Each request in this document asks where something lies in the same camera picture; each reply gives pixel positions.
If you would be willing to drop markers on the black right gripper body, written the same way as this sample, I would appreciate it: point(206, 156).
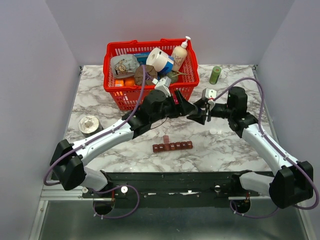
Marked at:
point(220, 110)

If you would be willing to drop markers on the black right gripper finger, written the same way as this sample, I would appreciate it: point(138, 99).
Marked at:
point(199, 117)
point(202, 103)

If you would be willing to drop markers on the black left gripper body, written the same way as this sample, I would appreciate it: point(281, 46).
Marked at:
point(169, 109)

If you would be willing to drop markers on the white bottle cap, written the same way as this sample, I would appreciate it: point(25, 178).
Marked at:
point(213, 131)

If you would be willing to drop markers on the red weekly pill organizer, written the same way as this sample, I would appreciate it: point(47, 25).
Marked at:
point(168, 146)

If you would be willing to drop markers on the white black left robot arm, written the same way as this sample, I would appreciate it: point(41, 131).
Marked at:
point(69, 161)

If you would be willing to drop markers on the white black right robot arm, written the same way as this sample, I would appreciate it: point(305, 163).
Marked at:
point(292, 179)

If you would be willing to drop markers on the green cylindrical can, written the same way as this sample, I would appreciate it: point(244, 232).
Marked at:
point(215, 74)

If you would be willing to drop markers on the green round vegetable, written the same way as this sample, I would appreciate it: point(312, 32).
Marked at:
point(172, 75)

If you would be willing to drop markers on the red plastic shopping basket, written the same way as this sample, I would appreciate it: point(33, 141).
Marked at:
point(127, 97)

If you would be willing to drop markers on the orange fruit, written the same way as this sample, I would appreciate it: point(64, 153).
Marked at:
point(129, 82)

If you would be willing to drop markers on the white toilet paper roll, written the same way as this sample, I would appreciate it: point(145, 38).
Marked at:
point(158, 59)

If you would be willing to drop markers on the cream pump lotion bottle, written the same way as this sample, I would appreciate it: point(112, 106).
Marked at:
point(179, 54)

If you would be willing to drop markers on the orange small box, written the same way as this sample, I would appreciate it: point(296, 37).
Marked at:
point(119, 83)

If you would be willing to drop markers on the blue package in basket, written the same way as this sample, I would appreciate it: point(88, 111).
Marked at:
point(142, 57)

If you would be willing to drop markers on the grey cartoon snack bag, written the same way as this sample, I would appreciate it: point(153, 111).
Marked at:
point(124, 66)

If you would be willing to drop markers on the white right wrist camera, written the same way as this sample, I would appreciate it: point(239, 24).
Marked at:
point(209, 94)

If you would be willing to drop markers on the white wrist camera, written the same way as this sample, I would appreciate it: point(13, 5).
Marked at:
point(209, 94)
point(163, 85)

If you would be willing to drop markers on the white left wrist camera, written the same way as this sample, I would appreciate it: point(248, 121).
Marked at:
point(163, 85)

